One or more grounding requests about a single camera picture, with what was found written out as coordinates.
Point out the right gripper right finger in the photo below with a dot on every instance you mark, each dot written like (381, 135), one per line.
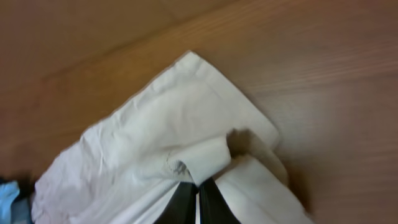
(213, 207)

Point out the folded light blue t-shirt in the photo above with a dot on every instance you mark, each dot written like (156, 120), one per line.
(9, 192)

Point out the folded blue denim jeans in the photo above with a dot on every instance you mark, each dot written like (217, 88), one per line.
(20, 212)

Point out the beige khaki shorts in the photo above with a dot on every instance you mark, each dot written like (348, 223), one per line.
(188, 125)

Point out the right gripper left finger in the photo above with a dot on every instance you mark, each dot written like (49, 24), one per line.
(181, 208)

